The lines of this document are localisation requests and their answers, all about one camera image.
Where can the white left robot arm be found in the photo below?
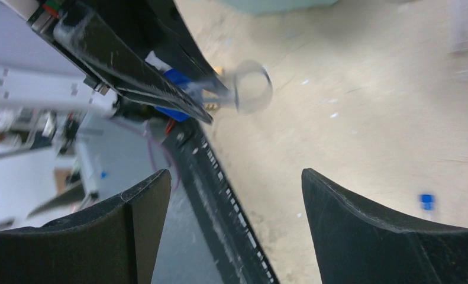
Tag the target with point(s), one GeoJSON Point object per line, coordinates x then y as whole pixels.
{"type": "Point", "coordinates": [33, 74]}

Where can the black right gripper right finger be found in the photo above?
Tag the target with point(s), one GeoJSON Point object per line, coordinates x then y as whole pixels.
{"type": "Point", "coordinates": [357, 240]}

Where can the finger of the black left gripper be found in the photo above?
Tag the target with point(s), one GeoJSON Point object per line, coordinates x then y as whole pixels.
{"type": "Point", "coordinates": [109, 42]}

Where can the teal plastic bin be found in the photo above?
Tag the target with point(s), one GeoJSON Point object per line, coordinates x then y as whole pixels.
{"type": "Point", "coordinates": [259, 7]}

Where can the blue base small flask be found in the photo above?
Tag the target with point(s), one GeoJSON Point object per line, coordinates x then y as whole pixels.
{"type": "Point", "coordinates": [246, 88]}

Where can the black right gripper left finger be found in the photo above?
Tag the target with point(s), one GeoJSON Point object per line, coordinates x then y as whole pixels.
{"type": "Point", "coordinates": [113, 241]}

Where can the blue cap test tube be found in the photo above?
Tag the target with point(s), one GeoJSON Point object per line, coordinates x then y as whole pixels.
{"type": "Point", "coordinates": [427, 201]}

